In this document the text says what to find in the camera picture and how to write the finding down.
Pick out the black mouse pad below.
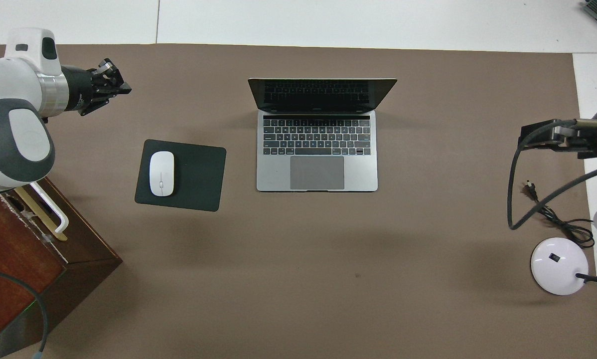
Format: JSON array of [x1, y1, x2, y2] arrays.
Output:
[[135, 139, 227, 212]]

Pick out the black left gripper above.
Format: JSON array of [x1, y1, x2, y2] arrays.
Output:
[[61, 58, 133, 118]]

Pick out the brass handle plate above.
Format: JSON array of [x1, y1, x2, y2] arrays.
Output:
[[14, 187, 68, 242]]

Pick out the white box handle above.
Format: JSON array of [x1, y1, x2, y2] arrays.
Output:
[[29, 182, 69, 234]]

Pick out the dark wooden box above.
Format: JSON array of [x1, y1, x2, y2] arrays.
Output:
[[0, 177, 123, 359]]

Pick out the white desk lamp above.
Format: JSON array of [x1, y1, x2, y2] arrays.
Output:
[[530, 204, 597, 296]]

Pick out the brown table mat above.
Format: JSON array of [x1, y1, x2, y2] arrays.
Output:
[[0, 44, 597, 359]]

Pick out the black lamp power cable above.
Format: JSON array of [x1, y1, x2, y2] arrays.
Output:
[[524, 179, 597, 280]]

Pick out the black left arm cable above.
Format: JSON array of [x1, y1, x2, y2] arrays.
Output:
[[0, 267, 49, 359]]

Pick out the silver grey laptop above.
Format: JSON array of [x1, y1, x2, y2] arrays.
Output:
[[248, 78, 398, 192]]

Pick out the white computer mouse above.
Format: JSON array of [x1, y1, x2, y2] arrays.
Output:
[[149, 151, 175, 197]]

